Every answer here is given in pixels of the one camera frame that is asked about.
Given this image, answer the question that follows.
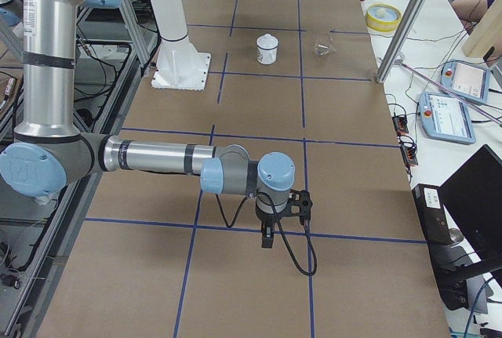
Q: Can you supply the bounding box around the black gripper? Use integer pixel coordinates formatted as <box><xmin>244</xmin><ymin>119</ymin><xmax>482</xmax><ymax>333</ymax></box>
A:
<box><xmin>260</xmin><ymin>213</ymin><xmax>275</xmax><ymax>249</ymax></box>

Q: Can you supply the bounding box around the white enamel cup lid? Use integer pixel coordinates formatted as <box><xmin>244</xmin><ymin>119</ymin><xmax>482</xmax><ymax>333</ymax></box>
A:
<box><xmin>256</xmin><ymin>34</ymin><xmax>278</xmax><ymax>50</ymax></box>

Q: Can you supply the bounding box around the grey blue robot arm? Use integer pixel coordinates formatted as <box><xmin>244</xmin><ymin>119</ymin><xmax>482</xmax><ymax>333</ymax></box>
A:
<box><xmin>1</xmin><ymin>0</ymin><xmax>295</xmax><ymax>248</ymax></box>

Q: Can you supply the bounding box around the white enamel cup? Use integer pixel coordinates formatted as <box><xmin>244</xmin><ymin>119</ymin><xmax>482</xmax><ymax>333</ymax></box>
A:
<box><xmin>256</xmin><ymin>46</ymin><xmax>278</xmax><ymax>65</ymax></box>

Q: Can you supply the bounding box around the black laptop computer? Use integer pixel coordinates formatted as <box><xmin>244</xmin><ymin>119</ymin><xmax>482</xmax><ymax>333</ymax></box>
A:
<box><xmin>413</xmin><ymin>144</ymin><xmax>501</xmax><ymax>314</ymax></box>

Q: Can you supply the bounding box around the blue teach pendant near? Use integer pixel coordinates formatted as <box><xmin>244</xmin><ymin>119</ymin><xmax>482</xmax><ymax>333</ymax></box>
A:
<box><xmin>419</xmin><ymin>92</ymin><xmax>476</xmax><ymax>144</ymax></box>

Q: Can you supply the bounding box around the blue teach pendant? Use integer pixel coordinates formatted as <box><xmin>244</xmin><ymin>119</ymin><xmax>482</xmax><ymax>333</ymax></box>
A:
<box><xmin>419</xmin><ymin>92</ymin><xmax>476</xmax><ymax>144</ymax></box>
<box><xmin>440</xmin><ymin>60</ymin><xmax>489</xmax><ymax>104</ymax></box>

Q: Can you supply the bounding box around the yellow tape roll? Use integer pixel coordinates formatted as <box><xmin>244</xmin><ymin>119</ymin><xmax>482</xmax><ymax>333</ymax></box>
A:
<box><xmin>365</xmin><ymin>3</ymin><xmax>402</xmax><ymax>32</ymax></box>

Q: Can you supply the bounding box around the blue teach pendant far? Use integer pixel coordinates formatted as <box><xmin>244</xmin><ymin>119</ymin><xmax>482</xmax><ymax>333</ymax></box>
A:
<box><xmin>440</xmin><ymin>60</ymin><xmax>489</xmax><ymax>104</ymax></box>

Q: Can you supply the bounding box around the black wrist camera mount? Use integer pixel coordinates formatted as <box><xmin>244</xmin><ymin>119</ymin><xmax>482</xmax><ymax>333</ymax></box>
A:
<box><xmin>282</xmin><ymin>189</ymin><xmax>313</xmax><ymax>228</ymax></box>

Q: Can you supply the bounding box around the black cable connector block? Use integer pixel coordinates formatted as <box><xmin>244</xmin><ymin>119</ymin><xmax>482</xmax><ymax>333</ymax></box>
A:
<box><xmin>392</xmin><ymin>114</ymin><xmax>409</xmax><ymax>135</ymax></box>
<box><xmin>400</xmin><ymin>142</ymin><xmax>418</xmax><ymax>167</ymax></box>

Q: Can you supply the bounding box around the aluminium frame post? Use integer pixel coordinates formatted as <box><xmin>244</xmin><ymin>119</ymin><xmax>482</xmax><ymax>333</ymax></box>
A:
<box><xmin>376</xmin><ymin>0</ymin><xmax>425</xmax><ymax>84</ymax></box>

